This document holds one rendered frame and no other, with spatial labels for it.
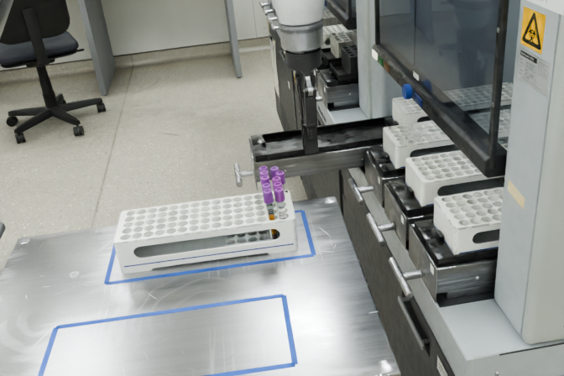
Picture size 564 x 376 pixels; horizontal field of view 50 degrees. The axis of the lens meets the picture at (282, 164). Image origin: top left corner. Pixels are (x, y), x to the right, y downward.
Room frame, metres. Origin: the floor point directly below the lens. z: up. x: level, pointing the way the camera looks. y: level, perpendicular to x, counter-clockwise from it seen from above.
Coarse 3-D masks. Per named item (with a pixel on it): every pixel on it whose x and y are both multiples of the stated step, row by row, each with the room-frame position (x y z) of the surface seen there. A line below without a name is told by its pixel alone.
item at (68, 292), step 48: (48, 240) 0.94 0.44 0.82; (96, 240) 0.92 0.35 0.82; (336, 240) 0.85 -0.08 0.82; (0, 288) 0.81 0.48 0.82; (48, 288) 0.80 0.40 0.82; (96, 288) 0.78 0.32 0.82; (144, 288) 0.77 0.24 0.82; (192, 288) 0.76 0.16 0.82; (240, 288) 0.75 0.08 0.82; (288, 288) 0.74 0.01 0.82; (336, 288) 0.72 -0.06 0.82; (0, 336) 0.69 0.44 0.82; (48, 336) 0.68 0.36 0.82; (96, 336) 0.67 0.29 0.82; (144, 336) 0.66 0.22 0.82; (192, 336) 0.65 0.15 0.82; (240, 336) 0.64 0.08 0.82; (288, 336) 0.63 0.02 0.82; (336, 336) 0.62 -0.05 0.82; (384, 336) 0.61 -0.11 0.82
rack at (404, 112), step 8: (504, 88) 1.34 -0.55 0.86; (512, 88) 1.33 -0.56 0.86; (504, 96) 1.29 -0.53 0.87; (400, 104) 1.30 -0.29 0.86; (408, 104) 1.30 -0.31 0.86; (416, 104) 1.29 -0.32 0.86; (504, 104) 1.27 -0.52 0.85; (400, 112) 1.27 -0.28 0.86; (408, 112) 1.25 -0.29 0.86; (416, 112) 1.25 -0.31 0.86; (424, 112) 1.25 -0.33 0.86; (400, 120) 1.27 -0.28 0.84; (408, 120) 1.24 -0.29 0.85; (416, 120) 1.25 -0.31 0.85; (424, 120) 1.32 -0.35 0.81
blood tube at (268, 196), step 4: (264, 192) 0.83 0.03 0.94; (268, 192) 0.83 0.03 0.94; (264, 196) 0.83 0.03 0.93; (268, 196) 0.83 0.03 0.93; (272, 196) 0.83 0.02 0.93; (264, 200) 0.83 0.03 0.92; (268, 200) 0.83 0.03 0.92; (272, 200) 0.83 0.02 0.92; (268, 204) 0.83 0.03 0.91; (272, 204) 0.84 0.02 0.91; (268, 208) 0.83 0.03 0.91; (272, 208) 0.83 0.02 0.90; (268, 212) 0.83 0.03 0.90; (272, 212) 0.83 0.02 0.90; (268, 216) 0.84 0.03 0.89; (272, 216) 0.83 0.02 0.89; (272, 220) 0.83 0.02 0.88; (272, 232) 0.84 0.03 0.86; (276, 232) 0.84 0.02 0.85; (272, 236) 0.84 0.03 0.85; (276, 236) 0.84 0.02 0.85
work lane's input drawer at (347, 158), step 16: (320, 128) 1.33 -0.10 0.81; (336, 128) 1.33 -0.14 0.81; (352, 128) 1.33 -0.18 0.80; (368, 128) 1.32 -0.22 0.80; (256, 144) 1.26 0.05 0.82; (272, 144) 1.28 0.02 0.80; (288, 144) 1.28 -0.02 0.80; (320, 144) 1.26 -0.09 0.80; (336, 144) 1.22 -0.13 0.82; (352, 144) 1.23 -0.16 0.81; (368, 144) 1.23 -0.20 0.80; (256, 160) 1.20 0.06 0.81; (272, 160) 1.20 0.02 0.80; (288, 160) 1.20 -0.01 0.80; (304, 160) 1.20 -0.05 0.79; (320, 160) 1.21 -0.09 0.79; (336, 160) 1.21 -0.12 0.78; (352, 160) 1.21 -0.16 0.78; (240, 176) 1.24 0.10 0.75; (256, 176) 1.19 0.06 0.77; (288, 176) 1.20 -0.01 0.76
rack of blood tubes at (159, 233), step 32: (288, 192) 0.92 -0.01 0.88; (128, 224) 0.87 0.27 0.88; (160, 224) 0.86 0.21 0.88; (192, 224) 0.86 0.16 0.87; (224, 224) 0.84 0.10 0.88; (256, 224) 0.83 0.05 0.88; (288, 224) 0.83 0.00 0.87; (128, 256) 0.82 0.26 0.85; (160, 256) 0.82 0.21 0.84; (192, 256) 0.82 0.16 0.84; (224, 256) 0.82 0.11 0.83
